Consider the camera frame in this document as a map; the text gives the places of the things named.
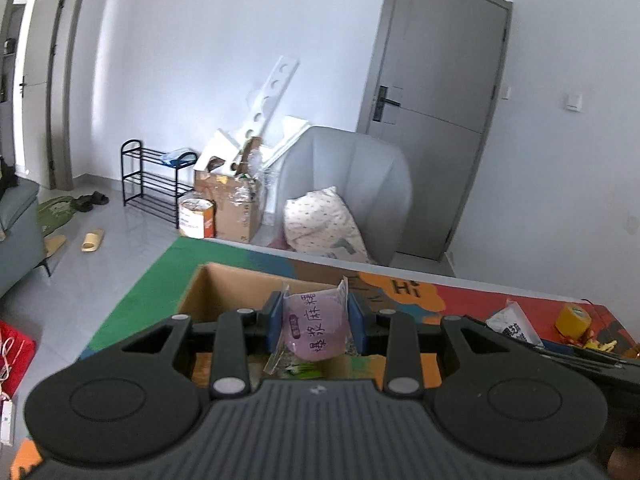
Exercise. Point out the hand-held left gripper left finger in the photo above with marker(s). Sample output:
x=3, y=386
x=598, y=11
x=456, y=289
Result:
x=276, y=322

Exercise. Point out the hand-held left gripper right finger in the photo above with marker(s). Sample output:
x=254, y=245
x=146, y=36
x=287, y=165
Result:
x=356, y=324

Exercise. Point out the purple mochi packet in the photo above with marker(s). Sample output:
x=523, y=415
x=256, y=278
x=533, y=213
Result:
x=315, y=327

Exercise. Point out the bright green snack packet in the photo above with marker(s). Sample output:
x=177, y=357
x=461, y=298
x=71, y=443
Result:
x=302, y=371

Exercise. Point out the brown cardboard box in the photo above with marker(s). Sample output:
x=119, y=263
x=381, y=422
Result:
x=225, y=290

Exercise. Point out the dotted white pillow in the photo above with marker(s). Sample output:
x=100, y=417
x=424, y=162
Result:
x=322, y=227

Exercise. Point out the cardboard box with packing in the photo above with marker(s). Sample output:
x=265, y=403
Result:
x=232, y=210

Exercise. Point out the white orange bucket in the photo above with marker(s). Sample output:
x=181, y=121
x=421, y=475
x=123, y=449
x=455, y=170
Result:
x=196, y=217

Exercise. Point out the grey armchair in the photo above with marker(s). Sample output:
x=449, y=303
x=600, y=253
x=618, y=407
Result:
x=365, y=185

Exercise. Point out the black white snack packet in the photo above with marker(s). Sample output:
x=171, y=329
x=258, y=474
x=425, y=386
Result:
x=512, y=325

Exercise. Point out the black shoe rack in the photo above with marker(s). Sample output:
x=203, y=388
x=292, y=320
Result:
x=145, y=185

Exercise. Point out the blue item on rack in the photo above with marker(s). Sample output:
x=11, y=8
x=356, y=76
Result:
x=177, y=157

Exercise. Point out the yellow slipper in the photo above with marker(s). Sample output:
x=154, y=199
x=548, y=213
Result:
x=55, y=245
x=92, y=240

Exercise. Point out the white foam board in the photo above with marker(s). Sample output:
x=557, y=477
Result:
x=265, y=105

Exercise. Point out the yellow tape roll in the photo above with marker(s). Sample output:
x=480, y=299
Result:
x=574, y=321

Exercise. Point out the pair of dark slippers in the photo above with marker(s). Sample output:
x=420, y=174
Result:
x=90, y=201

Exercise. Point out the grey door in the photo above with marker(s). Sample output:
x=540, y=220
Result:
x=440, y=110

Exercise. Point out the green floor mat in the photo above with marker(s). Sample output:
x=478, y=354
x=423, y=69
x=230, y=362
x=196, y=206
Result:
x=57, y=212

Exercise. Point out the yellow plastic bag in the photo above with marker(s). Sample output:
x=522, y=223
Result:
x=600, y=345

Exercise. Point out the red bag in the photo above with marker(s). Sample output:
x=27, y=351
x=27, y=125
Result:
x=15, y=355

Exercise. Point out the grey sofa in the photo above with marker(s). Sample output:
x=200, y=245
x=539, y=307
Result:
x=17, y=230

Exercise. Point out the open white room door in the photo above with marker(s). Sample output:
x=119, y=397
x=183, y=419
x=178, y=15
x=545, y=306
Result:
x=45, y=80

